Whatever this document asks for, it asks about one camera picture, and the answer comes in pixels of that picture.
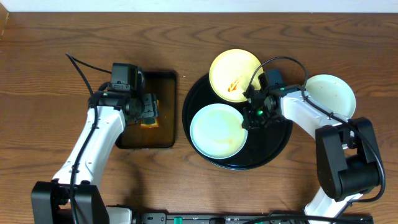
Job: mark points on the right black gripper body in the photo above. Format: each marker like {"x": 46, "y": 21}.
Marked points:
{"x": 259, "y": 117}

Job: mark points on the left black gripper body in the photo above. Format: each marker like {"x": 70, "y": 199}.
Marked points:
{"x": 150, "y": 107}

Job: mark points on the orange green sponge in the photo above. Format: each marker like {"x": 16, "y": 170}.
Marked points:
{"x": 150, "y": 123}

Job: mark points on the yellow plate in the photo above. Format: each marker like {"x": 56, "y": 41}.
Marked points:
{"x": 231, "y": 72}

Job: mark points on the light blue plate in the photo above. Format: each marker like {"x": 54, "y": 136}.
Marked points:
{"x": 216, "y": 131}

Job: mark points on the light green plate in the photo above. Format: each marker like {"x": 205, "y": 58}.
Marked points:
{"x": 332, "y": 92}

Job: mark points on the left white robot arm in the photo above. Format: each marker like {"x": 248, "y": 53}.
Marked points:
{"x": 73, "y": 196}

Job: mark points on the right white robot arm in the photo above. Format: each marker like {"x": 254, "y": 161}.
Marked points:
{"x": 349, "y": 165}

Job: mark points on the rectangular black water tray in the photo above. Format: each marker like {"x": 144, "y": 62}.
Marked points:
{"x": 137, "y": 136}

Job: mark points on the round black tray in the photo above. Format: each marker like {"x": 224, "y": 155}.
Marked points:
{"x": 262, "y": 145}

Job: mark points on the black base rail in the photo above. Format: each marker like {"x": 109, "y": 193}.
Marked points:
{"x": 224, "y": 218}

